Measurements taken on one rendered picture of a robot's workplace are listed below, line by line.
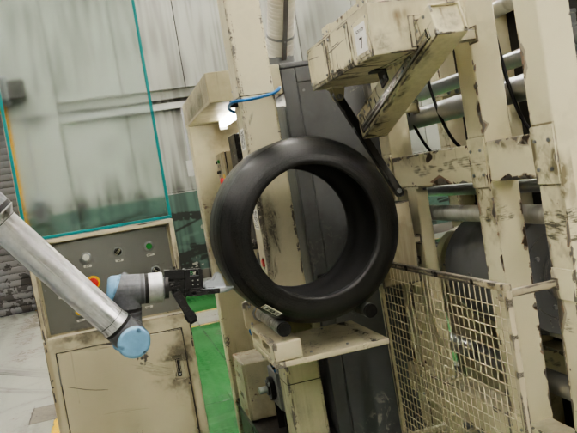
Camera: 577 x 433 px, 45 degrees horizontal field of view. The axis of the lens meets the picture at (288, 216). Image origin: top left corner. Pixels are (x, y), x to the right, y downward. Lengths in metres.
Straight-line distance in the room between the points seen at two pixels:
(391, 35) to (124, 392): 1.66
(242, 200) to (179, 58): 9.61
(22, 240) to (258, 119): 0.96
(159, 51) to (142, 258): 8.95
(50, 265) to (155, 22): 9.91
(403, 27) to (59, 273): 1.14
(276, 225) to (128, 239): 0.63
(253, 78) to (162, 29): 9.22
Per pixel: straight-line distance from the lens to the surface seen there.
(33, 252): 1.95
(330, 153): 2.13
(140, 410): 2.86
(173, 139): 11.42
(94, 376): 2.82
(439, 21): 1.96
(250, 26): 2.55
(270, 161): 2.08
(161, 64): 11.58
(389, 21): 2.01
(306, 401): 2.61
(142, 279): 2.13
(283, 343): 2.15
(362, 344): 2.23
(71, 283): 1.96
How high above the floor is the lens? 1.34
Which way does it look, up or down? 3 degrees down
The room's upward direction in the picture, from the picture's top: 9 degrees counter-clockwise
